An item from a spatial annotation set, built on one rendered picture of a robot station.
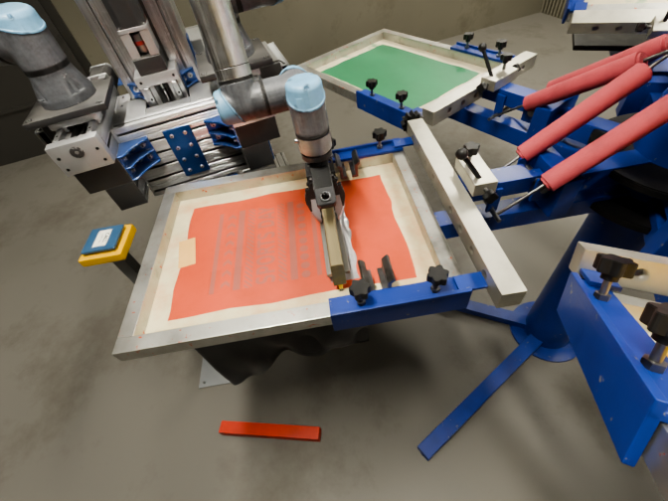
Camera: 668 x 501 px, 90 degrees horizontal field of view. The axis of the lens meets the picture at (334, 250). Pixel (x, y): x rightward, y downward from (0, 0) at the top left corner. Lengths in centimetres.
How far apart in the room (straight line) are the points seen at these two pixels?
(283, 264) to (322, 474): 101
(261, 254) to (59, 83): 73
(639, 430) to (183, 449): 171
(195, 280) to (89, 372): 145
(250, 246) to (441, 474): 118
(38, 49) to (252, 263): 78
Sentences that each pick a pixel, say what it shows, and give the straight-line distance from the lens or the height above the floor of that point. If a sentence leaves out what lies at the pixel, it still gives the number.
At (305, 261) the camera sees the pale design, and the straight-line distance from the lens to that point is 88.
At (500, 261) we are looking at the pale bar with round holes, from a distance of 78.
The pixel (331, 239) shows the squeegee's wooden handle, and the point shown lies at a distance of 78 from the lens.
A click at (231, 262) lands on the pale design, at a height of 95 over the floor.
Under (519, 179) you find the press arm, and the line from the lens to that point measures 99.
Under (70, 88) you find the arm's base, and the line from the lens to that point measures 128.
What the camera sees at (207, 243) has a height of 95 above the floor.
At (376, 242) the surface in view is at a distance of 90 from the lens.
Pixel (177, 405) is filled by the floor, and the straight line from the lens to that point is 196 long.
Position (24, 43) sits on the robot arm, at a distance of 127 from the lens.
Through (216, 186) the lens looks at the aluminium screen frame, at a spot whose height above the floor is 99.
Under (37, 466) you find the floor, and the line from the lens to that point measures 227.
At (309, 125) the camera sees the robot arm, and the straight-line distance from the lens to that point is 73.
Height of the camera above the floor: 162
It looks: 49 degrees down
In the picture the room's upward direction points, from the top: 11 degrees counter-clockwise
